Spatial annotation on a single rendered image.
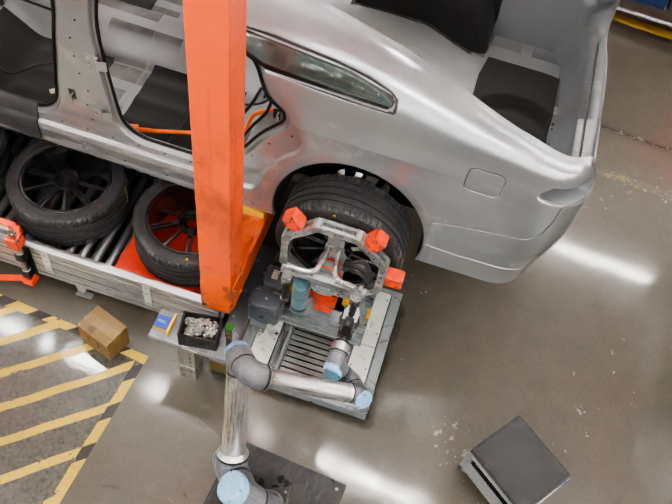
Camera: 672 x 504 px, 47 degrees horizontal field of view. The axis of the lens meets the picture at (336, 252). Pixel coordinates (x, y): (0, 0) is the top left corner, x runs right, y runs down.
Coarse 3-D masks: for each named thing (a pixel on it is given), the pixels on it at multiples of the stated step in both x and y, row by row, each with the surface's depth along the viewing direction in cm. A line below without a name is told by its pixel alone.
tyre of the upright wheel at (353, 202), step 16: (320, 176) 379; (336, 176) 375; (304, 192) 377; (320, 192) 371; (336, 192) 369; (352, 192) 369; (368, 192) 371; (384, 192) 375; (288, 208) 379; (304, 208) 369; (320, 208) 365; (336, 208) 363; (352, 208) 364; (368, 208) 366; (384, 208) 371; (400, 208) 381; (352, 224) 367; (368, 224) 364; (384, 224) 369; (400, 224) 379; (400, 240) 377; (400, 256) 379
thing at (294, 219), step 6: (288, 210) 369; (294, 210) 366; (288, 216) 365; (294, 216) 365; (300, 216) 368; (288, 222) 366; (294, 222) 365; (300, 222) 367; (294, 228) 369; (300, 228) 367
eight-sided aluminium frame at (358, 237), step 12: (288, 228) 377; (312, 228) 364; (324, 228) 363; (336, 228) 366; (348, 228) 364; (288, 240) 378; (348, 240) 364; (360, 240) 361; (288, 252) 389; (300, 264) 401; (384, 264) 372; (384, 276) 378; (372, 288) 391
